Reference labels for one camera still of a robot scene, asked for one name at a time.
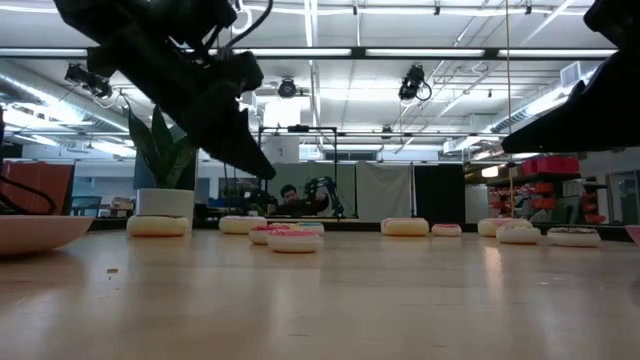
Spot pale pink plate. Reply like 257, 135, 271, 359
0, 214, 95, 257

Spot orange partition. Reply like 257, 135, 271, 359
0, 160, 75, 219

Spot black overhead beam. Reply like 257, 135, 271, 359
0, 45, 621, 62

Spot grey curtain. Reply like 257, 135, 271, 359
267, 162, 357, 219

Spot black hanging device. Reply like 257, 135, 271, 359
63, 62, 115, 100

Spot large pale pink-iced donut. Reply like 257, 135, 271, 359
476, 217, 534, 238

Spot white plant pot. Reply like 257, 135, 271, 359
135, 187, 196, 232

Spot background black rig frame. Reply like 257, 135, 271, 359
257, 124, 340, 221

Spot dark office chair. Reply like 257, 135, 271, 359
69, 195, 104, 219

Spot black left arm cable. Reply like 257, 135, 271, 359
202, 0, 275, 56

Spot small white-iced donut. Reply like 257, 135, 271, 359
495, 222, 542, 246

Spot white cable ring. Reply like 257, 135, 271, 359
230, 0, 254, 35

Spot small pink-iced donut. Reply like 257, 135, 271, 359
266, 229, 324, 254

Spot small chocolate-iced donut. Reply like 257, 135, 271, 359
546, 226, 602, 248

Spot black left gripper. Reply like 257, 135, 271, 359
87, 24, 277, 180

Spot black overhead camera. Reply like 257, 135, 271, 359
398, 63, 433, 104

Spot black metal table frame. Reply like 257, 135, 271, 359
89, 217, 631, 242

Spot small red-iced donut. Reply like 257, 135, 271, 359
431, 223, 463, 238
248, 224, 294, 246

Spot green potted plant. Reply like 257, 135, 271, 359
127, 103, 200, 191

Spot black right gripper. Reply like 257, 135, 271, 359
501, 0, 640, 154

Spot white curtain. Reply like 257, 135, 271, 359
355, 162, 414, 224

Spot black storage shelf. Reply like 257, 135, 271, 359
464, 172, 609, 226

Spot person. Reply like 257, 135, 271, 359
273, 183, 329, 217

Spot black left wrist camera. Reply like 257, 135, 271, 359
212, 49, 265, 94

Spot small white donut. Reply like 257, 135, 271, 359
292, 221, 326, 237

